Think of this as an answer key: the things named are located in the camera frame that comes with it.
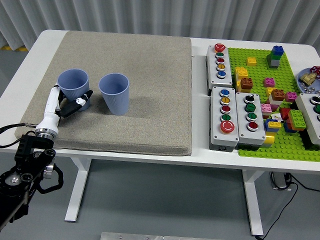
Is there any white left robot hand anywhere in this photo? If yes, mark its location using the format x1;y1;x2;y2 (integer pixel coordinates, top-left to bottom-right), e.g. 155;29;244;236
34;84;94;136

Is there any blue ribbed cup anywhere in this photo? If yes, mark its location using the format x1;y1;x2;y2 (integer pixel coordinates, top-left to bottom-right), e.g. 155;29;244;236
98;72;130;116
57;68;91;112

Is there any white table leg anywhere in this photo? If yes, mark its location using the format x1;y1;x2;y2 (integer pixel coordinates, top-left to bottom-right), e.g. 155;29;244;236
64;157;92;223
241;169;265;236

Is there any grey-brown mat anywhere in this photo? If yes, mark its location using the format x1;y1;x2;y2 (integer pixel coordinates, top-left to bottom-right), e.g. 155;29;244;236
14;30;193;157

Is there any white curtain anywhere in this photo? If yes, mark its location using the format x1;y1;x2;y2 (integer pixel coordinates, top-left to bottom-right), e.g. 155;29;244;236
0;0;320;51

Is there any grey five-button box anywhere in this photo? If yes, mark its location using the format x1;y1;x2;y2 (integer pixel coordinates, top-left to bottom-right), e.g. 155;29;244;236
205;43;234;96
208;86;240;152

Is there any yellow brick stack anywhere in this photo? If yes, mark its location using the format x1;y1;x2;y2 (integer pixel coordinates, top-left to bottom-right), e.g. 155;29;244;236
234;66;249;93

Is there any grey button box with selector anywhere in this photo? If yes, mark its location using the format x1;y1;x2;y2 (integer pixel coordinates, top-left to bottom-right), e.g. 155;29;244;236
235;91;266;151

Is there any green brick baseplate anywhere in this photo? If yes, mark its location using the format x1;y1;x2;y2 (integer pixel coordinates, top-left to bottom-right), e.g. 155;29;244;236
227;47;320;160

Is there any pink brick on white brick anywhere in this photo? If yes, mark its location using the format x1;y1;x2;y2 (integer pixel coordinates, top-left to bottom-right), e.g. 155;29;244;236
260;103;272;119

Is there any yellow round brick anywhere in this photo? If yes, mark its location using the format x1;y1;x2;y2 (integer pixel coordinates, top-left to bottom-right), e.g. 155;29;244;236
262;134;276;150

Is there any blue and yellow brick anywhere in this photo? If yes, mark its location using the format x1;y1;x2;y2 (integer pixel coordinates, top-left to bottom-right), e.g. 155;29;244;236
263;118;282;133

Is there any brown brick on white brick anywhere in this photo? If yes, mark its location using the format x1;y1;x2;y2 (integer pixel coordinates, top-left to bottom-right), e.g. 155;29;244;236
265;88;286;106

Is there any blue green grey brick tower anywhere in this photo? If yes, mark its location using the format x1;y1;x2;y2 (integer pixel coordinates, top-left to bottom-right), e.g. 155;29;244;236
265;45;285;69

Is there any red brick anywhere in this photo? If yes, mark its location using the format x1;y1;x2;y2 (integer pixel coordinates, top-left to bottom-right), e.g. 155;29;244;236
279;107;291;121

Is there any grey power adapter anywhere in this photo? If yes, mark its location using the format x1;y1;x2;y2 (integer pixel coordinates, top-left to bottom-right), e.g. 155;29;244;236
269;171;292;191

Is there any green topped brick stack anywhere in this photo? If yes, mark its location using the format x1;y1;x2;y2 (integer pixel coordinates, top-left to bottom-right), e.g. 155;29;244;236
283;109;308;133

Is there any blue plate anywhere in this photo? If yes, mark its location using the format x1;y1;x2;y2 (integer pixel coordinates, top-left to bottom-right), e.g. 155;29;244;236
296;67;320;94

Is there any white button box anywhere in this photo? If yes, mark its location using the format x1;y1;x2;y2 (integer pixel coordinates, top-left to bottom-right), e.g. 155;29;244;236
294;92;320;146

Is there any gold figure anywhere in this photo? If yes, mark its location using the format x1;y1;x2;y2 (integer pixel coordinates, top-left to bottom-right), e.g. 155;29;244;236
299;72;316;84

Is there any black brick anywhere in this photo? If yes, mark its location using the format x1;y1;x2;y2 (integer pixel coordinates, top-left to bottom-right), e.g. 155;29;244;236
301;129;316;152

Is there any black cable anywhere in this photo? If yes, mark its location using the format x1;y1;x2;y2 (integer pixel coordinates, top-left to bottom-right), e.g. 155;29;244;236
259;174;320;240

